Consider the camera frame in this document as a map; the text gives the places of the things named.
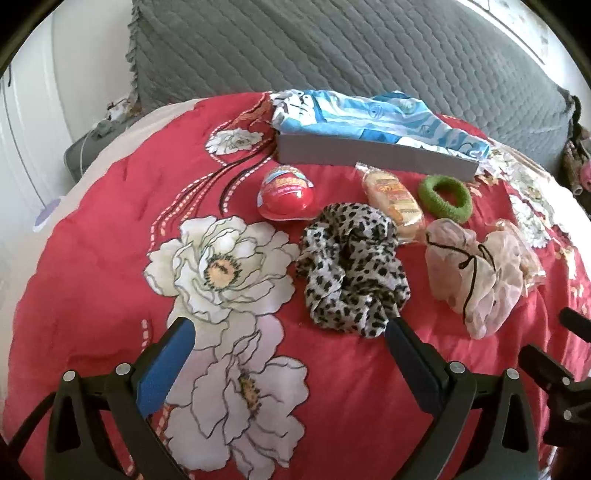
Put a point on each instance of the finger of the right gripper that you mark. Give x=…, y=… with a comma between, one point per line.
x=576, y=323
x=543, y=369

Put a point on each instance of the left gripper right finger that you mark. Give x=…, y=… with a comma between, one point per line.
x=503, y=445

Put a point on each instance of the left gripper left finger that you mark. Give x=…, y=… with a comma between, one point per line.
x=78, y=445

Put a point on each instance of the beige sheer scrunchie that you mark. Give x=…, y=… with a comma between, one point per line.
x=480, y=280

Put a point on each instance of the green fuzzy scrunchie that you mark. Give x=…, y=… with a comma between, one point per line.
x=446, y=197

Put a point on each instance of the leopard print scrunchie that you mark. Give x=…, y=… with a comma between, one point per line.
x=355, y=282

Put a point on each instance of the yellow packaged rice cracker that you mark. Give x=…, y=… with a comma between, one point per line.
x=385, y=192

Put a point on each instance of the red surprise egg toy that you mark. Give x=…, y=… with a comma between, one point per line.
x=286, y=194

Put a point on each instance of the clutter pile at bedside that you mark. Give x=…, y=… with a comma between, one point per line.
x=574, y=172

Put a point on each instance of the red floral quilt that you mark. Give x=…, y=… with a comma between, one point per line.
x=171, y=227

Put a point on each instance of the purple white round object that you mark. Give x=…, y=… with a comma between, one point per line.
x=43, y=217

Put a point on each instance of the grey bag on floor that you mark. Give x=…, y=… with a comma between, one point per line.
x=83, y=152

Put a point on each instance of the blue striped Doraemon cloth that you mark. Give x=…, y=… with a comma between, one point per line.
x=391, y=118

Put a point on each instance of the grey shallow tray box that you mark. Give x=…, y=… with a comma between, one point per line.
x=296, y=149

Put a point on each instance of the white wardrobe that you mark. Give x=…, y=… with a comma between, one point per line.
x=34, y=137

